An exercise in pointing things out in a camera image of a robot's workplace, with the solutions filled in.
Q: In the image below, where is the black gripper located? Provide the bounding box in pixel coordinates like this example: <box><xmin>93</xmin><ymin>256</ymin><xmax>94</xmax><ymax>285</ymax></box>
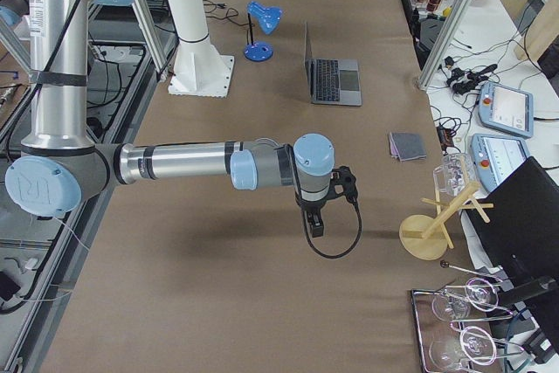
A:
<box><xmin>296</xmin><ymin>199</ymin><xmax>327</xmax><ymax>238</ymax></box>

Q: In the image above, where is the grey laptop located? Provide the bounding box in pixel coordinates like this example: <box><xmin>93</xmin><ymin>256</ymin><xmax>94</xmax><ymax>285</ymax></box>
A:
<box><xmin>304</xmin><ymin>23</ymin><xmax>362</xmax><ymax>107</ymax></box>

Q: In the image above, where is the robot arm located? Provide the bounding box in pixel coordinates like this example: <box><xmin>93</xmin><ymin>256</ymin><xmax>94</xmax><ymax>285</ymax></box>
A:
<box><xmin>5</xmin><ymin>0</ymin><xmax>340</xmax><ymax>238</ymax></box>

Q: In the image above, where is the wooden cup stand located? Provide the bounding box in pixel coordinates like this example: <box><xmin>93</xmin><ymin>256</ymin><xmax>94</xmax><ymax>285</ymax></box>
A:
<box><xmin>399</xmin><ymin>181</ymin><xmax>493</xmax><ymax>260</ymax></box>

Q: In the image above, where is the folded grey cloth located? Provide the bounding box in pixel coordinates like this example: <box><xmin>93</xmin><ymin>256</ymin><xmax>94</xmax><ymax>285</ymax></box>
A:
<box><xmin>388</xmin><ymin>132</ymin><xmax>427</xmax><ymax>162</ymax></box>

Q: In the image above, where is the clear glass mug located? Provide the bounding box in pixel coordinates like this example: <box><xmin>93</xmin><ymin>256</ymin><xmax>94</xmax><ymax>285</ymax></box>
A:
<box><xmin>433</xmin><ymin>153</ymin><xmax>479</xmax><ymax>197</ymax></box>

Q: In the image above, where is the upper wine glass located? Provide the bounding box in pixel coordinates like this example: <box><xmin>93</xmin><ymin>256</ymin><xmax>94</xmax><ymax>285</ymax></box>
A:
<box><xmin>431</xmin><ymin>277</ymin><xmax>498</xmax><ymax>321</ymax></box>

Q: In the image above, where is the wine glass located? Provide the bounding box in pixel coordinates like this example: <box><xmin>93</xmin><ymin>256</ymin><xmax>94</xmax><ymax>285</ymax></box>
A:
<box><xmin>431</xmin><ymin>277</ymin><xmax>498</xmax><ymax>321</ymax></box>
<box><xmin>428</xmin><ymin>326</ymin><xmax>497</xmax><ymax>372</ymax></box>

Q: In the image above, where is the metal glass rack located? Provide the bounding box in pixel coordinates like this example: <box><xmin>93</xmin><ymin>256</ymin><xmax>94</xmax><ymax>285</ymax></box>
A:
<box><xmin>410</xmin><ymin>277</ymin><xmax>525</xmax><ymax>372</ymax></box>

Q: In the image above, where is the near teach pendant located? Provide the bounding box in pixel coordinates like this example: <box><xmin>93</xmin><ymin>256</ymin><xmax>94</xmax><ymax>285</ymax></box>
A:
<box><xmin>470</xmin><ymin>134</ymin><xmax>530</xmax><ymax>192</ymax></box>

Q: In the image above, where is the teach pendant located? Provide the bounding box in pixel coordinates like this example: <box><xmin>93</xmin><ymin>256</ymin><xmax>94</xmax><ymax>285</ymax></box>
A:
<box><xmin>478</xmin><ymin>81</ymin><xmax>535</xmax><ymax>139</ymax></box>
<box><xmin>470</xmin><ymin>134</ymin><xmax>530</xmax><ymax>192</ymax></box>

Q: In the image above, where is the lower wine glass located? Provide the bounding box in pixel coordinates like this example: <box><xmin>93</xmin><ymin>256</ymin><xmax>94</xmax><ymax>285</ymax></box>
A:
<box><xmin>428</xmin><ymin>326</ymin><xmax>497</xmax><ymax>372</ymax></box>

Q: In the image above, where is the black monitor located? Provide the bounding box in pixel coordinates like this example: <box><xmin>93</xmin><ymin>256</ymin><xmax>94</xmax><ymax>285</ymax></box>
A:
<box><xmin>466</xmin><ymin>157</ymin><xmax>558</xmax><ymax>286</ymax></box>

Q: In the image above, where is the blue desk lamp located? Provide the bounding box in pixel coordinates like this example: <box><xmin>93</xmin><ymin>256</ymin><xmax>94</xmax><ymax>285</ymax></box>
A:
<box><xmin>244</xmin><ymin>1</ymin><xmax>283</xmax><ymax>62</ymax></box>

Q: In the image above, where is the far teach pendant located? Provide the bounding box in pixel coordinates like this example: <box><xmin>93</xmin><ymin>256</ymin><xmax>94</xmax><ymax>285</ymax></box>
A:
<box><xmin>478</xmin><ymin>81</ymin><xmax>535</xmax><ymax>139</ymax></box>

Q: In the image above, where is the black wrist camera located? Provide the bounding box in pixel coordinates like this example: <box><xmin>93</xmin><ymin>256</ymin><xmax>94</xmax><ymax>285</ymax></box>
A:
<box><xmin>327</xmin><ymin>166</ymin><xmax>358</xmax><ymax>207</ymax></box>

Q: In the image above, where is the black lamp power cable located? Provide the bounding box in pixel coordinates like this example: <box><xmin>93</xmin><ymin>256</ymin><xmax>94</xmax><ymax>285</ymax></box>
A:
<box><xmin>203</xmin><ymin>0</ymin><xmax>254</xmax><ymax>42</ymax></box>

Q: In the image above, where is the aluminium frame post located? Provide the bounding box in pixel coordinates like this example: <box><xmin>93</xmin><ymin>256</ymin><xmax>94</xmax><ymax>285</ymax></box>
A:
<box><xmin>418</xmin><ymin>0</ymin><xmax>472</xmax><ymax>92</ymax></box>

